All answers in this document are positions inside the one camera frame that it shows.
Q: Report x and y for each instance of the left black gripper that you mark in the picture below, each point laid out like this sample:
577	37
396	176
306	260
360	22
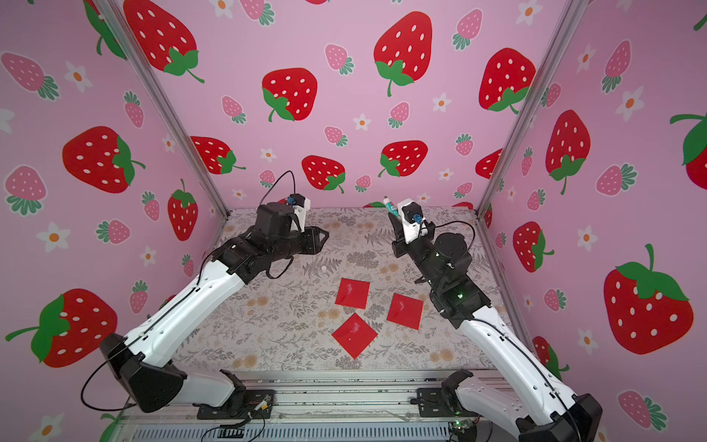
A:
311	245

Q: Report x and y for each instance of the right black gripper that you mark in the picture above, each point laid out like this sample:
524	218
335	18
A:
403	239

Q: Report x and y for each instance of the white green glue stick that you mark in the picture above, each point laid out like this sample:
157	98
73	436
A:
391	207

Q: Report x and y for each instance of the red envelope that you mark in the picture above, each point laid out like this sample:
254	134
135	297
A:
353	294
406	311
355	335

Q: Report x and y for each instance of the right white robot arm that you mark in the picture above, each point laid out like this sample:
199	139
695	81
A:
541	407

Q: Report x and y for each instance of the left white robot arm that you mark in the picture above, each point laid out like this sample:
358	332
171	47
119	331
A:
142	360

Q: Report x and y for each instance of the floral patterned table mat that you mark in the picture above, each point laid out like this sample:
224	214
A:
286	323

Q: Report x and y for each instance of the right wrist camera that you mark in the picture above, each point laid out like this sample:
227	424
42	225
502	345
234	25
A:
414	224

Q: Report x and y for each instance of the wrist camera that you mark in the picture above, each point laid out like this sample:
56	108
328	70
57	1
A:
301	206
414	224

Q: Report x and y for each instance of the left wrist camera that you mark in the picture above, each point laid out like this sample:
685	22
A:
301	206

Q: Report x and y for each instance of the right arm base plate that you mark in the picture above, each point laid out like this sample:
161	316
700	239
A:
442	403

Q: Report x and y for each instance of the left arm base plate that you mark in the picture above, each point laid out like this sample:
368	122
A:
250	404

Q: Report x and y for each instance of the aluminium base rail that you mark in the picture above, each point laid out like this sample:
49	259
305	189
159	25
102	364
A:
359	405

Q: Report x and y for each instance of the left aluminium frame post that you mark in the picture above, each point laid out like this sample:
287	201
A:
113	14

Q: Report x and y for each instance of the aluminium frame post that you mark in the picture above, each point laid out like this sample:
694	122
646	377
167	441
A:
113	14
562	36

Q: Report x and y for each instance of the right aluminium frame post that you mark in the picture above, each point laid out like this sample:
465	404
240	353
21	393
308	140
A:
562	36

